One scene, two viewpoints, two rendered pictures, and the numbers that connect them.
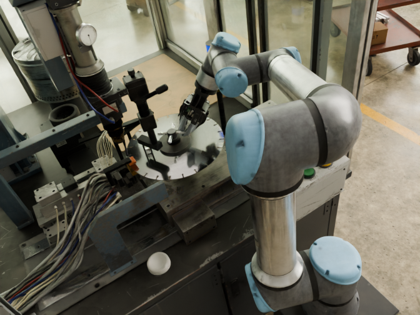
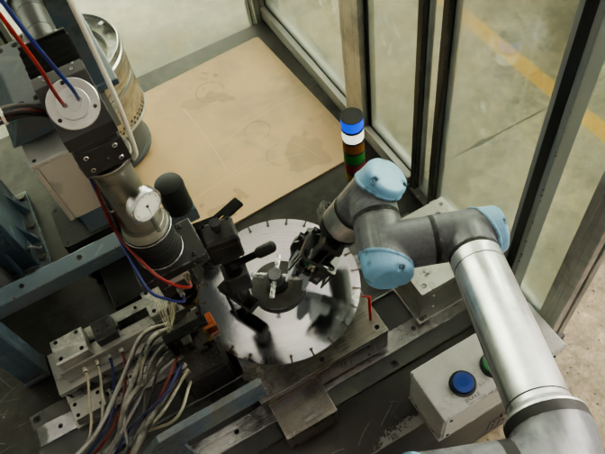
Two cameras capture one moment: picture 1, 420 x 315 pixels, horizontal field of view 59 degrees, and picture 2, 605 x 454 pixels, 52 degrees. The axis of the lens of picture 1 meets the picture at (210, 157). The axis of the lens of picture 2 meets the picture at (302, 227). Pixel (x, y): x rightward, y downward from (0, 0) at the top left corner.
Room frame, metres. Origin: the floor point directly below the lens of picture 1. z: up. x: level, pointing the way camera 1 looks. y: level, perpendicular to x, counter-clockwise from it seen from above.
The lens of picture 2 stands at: (0.35, -0.02, 2.04)
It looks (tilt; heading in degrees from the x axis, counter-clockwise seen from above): 56 degrees down; 5
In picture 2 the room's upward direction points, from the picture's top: 12 degrees counter-clockwise
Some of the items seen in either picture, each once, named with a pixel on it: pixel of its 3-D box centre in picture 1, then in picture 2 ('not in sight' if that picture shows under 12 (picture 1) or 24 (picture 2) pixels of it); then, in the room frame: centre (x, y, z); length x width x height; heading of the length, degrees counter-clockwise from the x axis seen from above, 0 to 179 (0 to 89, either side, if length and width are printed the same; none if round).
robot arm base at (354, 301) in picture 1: (330, 290); not in sight; (0.43, -0.24, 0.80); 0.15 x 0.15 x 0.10
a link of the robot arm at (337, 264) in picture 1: (330, 269); not in sight; (0.43, -0.23, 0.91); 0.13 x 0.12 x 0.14; 93
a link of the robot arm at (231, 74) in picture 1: (235, 74); (393, 246); (0.84, -0.11, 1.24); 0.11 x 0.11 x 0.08; 3
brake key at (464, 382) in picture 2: not in sight; (462, 384); (0.73, -0.22, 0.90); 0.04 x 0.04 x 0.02
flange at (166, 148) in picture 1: (174, 140); (277, 283); (0.95, 0.11, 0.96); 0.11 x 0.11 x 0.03
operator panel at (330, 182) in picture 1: (303, 185); (483, 372); (0.77, -0.28, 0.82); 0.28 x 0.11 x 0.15; 114
